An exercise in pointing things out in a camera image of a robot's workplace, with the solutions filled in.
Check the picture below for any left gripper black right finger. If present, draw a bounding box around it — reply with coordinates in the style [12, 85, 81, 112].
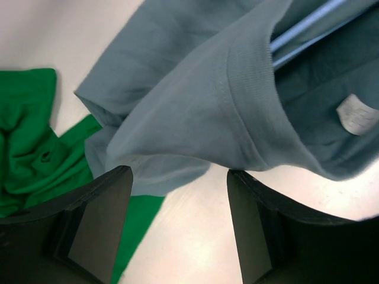
[227, 170, 378, 284]

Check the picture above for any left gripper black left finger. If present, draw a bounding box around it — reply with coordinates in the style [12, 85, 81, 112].
[1, 166, 133, 283]

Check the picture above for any blue-grey t-shirt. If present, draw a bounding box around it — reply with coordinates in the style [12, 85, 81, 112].
[75, 1, 378, 196]

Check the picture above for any light blue wire hanger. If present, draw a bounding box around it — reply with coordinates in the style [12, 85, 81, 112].
[269, 0, 356, 69]

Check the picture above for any green t-shirt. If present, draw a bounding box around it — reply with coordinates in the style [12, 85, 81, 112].
[0, 67, 166, 284]

